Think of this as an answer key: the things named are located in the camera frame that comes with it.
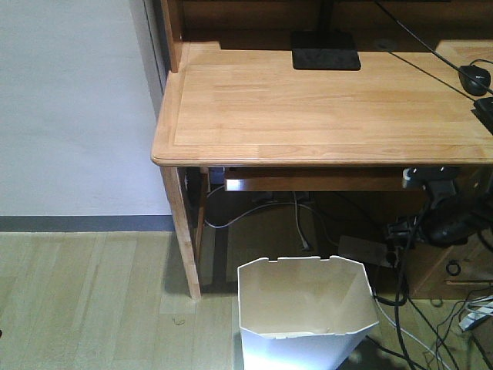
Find white plastic trash bin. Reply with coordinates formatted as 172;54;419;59
237;256;379;369

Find black keyboard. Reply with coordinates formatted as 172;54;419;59
474;97;493;134

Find black computer mouse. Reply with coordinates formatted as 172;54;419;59
458;65;491;96

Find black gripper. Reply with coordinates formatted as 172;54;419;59
386;207;481;247

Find wooden desk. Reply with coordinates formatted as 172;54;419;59
151;1;492;299

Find black monitor stand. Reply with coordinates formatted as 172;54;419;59
290;1;361;71

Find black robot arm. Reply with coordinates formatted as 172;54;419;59
386;195;492;247

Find white power strip right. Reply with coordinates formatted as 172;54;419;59
459;301;492;331

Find white power strip under desk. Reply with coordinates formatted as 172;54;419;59
337;235;397;268

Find white cable under desk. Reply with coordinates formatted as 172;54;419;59
204;185;314;252

